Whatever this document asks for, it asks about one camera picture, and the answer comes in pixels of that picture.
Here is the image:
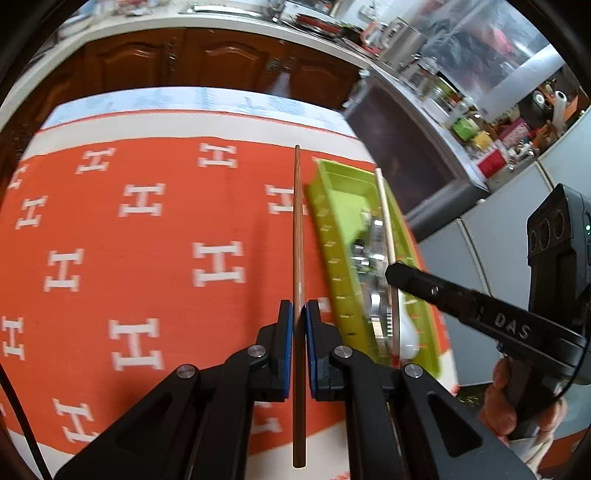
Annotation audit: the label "plastic wrap roll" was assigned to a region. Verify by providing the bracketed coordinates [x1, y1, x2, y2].
[551, 90, 571, 134]

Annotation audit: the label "green plastic utensil tray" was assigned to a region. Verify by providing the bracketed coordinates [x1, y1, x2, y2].
[307, 159, 444, 377]

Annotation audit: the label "brown wooden kitchen cabinets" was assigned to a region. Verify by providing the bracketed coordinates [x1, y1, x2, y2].
[0, 25, 370, 153]

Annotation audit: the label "grey metal cabinet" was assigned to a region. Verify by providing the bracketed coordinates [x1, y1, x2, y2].
[344, 69, 490, 241]

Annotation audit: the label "brown wooden chopstick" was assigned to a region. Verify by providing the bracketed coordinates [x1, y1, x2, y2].
[292, 145, 308, 468]

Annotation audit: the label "steel electric kettle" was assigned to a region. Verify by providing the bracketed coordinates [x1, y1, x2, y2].
[379, 21, 428, 70]

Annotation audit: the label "person's right hand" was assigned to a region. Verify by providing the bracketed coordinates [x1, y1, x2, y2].
[479, 357, 568, 446]

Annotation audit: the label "green jar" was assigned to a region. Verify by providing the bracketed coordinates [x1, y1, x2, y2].
[452, 117, 478, 139]

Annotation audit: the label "black cable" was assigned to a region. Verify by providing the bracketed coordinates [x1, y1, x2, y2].
[0, 364, 51, 480]

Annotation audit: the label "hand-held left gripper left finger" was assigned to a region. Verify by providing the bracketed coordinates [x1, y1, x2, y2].
[55, 299, 295, 480]

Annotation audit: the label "red jar with white lid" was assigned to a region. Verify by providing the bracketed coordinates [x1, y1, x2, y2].
[478, 150, 509, 178]

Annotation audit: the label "orange patterned blanket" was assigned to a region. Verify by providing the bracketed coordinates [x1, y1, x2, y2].
[0, 108, 460, 480]

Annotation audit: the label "red frying pan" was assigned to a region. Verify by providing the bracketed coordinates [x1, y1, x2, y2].
[295, 14, 345, 35]

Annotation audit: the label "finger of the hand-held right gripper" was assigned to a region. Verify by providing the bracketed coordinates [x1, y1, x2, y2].
[385, 261, 485, 326]

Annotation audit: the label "white ceramic spoon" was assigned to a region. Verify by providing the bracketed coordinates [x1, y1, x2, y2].
[397, 295, 422, 361]

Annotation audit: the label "clear plastic sheet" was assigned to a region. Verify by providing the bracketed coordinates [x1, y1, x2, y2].
[418, 0, 568, 121]

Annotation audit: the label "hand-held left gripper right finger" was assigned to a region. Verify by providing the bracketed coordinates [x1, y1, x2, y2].
[305, 299, 536, 480]

